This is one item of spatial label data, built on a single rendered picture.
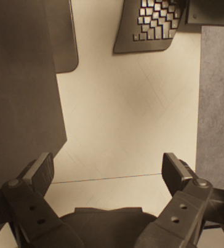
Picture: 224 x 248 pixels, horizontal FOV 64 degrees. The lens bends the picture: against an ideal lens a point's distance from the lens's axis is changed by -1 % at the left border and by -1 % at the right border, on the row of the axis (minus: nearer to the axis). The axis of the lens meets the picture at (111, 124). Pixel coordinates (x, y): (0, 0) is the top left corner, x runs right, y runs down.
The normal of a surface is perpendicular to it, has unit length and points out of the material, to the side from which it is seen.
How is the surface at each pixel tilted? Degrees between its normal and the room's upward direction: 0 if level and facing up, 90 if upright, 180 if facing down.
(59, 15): 0
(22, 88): 86
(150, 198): 0
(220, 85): 0
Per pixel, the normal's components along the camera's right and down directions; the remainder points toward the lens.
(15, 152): 0.99, -0.07
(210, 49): 0.02, 0.29
